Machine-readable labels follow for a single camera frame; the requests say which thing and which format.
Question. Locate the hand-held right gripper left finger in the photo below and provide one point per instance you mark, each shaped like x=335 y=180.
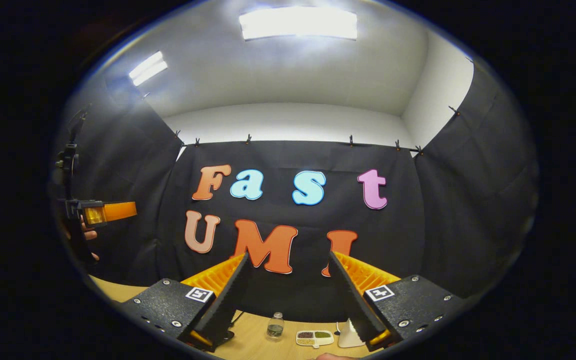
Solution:
x=227 y=300

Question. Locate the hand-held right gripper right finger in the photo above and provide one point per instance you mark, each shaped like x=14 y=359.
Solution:
x=350 y=300

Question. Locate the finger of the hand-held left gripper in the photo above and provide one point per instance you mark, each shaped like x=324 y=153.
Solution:
x=118 y=211

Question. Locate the white toaster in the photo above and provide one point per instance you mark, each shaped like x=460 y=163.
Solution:
x=350 y=337

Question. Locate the white divided dish of beans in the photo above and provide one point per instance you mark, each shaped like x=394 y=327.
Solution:
x=314 y=338

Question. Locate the clear plastic water bottle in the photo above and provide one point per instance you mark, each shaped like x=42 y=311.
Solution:
x=275 y=327

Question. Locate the small ceiling light panel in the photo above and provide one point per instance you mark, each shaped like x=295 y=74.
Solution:
x=148 y=68

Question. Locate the row of black cloth clips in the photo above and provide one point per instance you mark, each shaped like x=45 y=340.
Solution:
x=248 y=138

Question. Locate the large ceiling light panel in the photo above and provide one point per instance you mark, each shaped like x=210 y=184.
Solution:
x=298 y=24

